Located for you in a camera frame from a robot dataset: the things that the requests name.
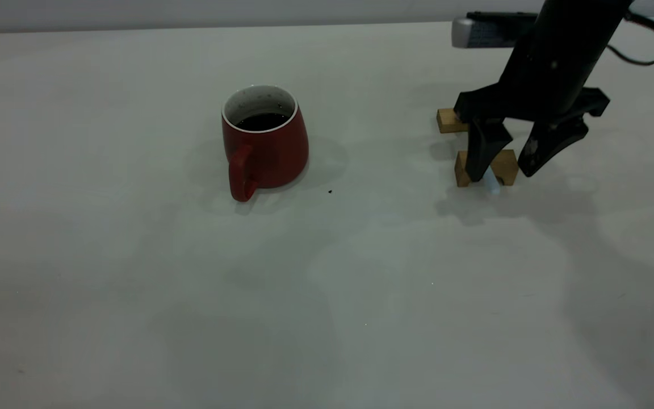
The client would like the dark coffee liquid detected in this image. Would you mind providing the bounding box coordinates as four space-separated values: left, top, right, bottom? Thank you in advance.
236 113 292 132

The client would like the arched wooden block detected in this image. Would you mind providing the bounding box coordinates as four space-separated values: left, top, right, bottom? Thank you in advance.
455 149 519 188

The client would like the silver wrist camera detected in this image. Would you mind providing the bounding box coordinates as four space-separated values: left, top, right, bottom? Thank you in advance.
452 11 539 49

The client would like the rectangular wooden block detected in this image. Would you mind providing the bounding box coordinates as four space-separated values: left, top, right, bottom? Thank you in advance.
437 108 469 134

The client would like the red ceramic mug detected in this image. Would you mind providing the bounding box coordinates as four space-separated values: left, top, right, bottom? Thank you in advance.
221 85 309 203

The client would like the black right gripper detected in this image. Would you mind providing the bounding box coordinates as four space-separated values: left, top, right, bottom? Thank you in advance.
455 0 634 183

